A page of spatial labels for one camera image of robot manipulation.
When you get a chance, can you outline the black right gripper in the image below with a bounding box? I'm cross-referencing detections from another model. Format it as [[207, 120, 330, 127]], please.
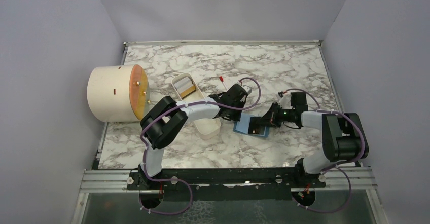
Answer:
[[257, 101, 295, 128]]

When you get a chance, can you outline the blue leather card holder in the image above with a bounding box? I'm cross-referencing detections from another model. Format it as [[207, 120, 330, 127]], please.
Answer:
[[233, 113, 269, 138]]

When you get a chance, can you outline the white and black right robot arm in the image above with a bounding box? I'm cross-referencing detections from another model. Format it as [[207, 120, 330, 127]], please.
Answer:
[[248, 91, 369, 187]]

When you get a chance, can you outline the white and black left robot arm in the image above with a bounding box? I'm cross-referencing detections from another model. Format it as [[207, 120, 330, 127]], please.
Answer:
[[140, 83, 252, 189]]

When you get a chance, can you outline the stack of cards in tray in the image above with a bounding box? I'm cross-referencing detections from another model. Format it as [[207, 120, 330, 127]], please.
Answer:
[[173, 77, 196, 99]]

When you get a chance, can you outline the small red white pen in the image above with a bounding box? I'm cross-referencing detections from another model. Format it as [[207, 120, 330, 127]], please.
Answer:
[[219, 76, 228, 91]]

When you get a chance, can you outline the white oblong plastic tray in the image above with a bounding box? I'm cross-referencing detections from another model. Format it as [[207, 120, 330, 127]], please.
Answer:
[[171, 73, 221, 140]]

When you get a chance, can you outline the cream cylinder with orange disc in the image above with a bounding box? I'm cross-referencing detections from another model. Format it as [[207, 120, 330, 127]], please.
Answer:
[[87, 64, 149, 123]]

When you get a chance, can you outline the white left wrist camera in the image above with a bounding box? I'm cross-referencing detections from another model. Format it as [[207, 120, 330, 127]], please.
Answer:
[[242, 85, 253, 96]]

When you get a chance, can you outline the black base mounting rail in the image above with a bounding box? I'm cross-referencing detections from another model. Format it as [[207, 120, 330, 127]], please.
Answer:
[[126, 167, 326, 201]]

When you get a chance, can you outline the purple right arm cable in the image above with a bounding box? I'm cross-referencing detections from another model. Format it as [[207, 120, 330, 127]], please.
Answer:
[[278, 88, 366, 214]]

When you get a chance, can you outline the aluminium frame rail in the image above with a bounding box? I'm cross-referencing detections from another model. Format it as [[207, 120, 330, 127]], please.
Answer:
[[71, 170, 134, 223]]

